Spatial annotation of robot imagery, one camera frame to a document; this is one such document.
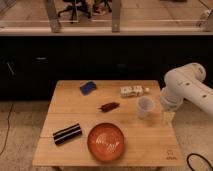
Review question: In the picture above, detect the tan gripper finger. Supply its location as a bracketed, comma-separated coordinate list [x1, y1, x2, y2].
[163, 111, 175, 125]

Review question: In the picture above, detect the orange ceramic bowl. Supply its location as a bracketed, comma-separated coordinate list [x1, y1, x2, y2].
[87, 123, 125, 163]

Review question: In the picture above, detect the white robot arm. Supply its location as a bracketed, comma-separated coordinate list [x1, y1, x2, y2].
[159, 63, 213, 125]

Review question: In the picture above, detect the wooden table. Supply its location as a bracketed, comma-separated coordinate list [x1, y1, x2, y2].
[33, 80, 183, 167]

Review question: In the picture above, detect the white patterned box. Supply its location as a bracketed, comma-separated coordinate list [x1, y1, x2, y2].
[120, 86, 143, 97]

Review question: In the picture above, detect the blue sponge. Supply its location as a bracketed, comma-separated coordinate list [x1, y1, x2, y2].
[80, 81, 97, 95]

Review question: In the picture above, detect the black office chair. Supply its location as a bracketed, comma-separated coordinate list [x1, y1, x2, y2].
[57, 0, 91, 19]

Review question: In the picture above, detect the black floor cable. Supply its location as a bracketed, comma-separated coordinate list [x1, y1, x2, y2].
[0, 101, 15, 157]
[186, 152, 213, 171]

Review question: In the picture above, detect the grey metal post middle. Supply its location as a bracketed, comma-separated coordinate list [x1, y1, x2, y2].
[112, 0, 121, 32]

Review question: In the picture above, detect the grey metal post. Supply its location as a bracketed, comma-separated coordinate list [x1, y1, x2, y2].
[43, 0, 61, 33]
[112, 0, 121, 32]

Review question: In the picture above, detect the grey metal post left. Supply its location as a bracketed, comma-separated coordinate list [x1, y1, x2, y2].
[43, 0, 61, 33]

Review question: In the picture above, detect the black left floor cable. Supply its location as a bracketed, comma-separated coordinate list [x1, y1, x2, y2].
[0, 101, 15, 157]

